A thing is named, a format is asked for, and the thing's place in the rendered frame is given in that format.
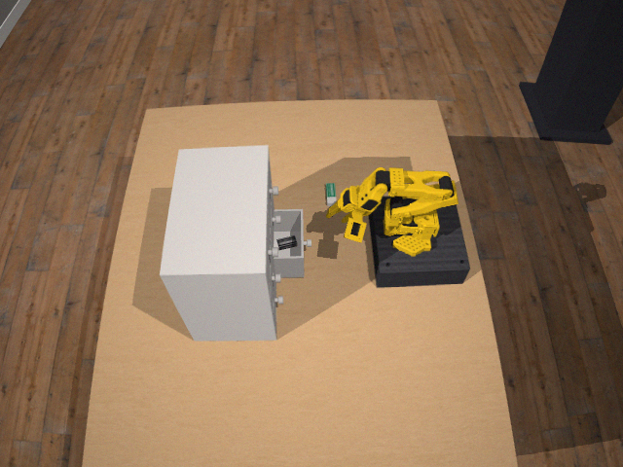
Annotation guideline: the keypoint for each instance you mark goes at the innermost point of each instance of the white chest of drawers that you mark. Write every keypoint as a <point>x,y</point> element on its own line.
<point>214,257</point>

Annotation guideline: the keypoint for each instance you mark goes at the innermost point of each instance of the white eraser with black printed sleeve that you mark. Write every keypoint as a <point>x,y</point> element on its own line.
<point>287,242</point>

